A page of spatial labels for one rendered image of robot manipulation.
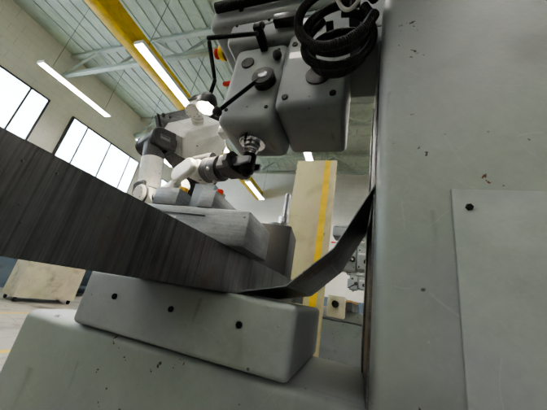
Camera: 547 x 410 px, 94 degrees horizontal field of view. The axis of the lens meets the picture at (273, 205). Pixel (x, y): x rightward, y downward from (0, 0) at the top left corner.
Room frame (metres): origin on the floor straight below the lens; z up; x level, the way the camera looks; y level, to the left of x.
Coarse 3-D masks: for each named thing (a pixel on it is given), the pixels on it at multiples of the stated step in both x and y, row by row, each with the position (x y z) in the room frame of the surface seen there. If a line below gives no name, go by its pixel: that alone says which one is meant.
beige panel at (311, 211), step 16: (320, 160) 2.36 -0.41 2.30; (304, 176) 2.41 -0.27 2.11; (320, 176) 2.35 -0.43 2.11; (304, 192) 2.40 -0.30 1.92; (320, 192) 2.34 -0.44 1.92; (304, 208) 2.39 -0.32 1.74; (320, 208) 2.33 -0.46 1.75; (304, 224) 2.38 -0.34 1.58; (320, 224) 2.33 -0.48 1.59; (304, 240) 2.38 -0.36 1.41; (320, 240) 2.32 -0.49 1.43; (304, 256) 2.37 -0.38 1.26; (320, 256) 2.32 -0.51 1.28; (304, 304) 2.35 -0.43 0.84; (320, 304) 2.31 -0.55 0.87; (320, 320) 2.30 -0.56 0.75; (320, 336) 2.32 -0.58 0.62
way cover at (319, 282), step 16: (368, 208) 0.52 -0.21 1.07; (352, 224) 0.47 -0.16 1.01; (368, 224) 0.66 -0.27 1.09; (352, 240) 0.59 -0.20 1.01; (336, 256) 0.53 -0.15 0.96; (304, 272) 0.48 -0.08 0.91; (320, 272) 0.57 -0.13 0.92; (336, 272) 0.70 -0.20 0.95; (272, 288) 0.50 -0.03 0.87; (288, 288) 0.52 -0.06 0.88; (304, 288) 0.62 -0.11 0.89; (320, 288) 0.77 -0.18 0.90
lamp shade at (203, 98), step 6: (204, 96) 0.72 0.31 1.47; (210, 96) 0.73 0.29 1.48; (198, 102) 0.76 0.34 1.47; (204, 102) 0.78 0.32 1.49; (210, 102) 0.73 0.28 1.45; (216, 102) 0.75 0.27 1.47; (198, 108) 0.77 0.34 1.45; (204, 108) 0.79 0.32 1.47; (210, 108) 0.79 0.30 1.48; (210, 114) 0.79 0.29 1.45
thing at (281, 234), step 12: (276, 228) 0.93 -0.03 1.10; (288, 228) 0.92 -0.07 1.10; (276, 240) 0.93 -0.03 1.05; (288, 240) 0.92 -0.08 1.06; (276, 252) 0.93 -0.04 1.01; (288, 252) 0.94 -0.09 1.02; (264, 264) 0.93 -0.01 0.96; (276, 264) 0.93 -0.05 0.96; (288, 264) 0.99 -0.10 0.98; (288, 276) 1.04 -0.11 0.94
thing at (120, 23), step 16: (96, 0) 2.86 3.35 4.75; (112, 0) 3.02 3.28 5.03; (112, 16) 3.12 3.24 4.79; (128, 16) 3.30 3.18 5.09; (112, 32) 3.38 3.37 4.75; (128, 32) 3.41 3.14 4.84; (128, 48) 3.67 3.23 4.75; (144, 64) 3.99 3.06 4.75; (160, 80) 4.34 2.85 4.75; (176, 80) 4.61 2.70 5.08
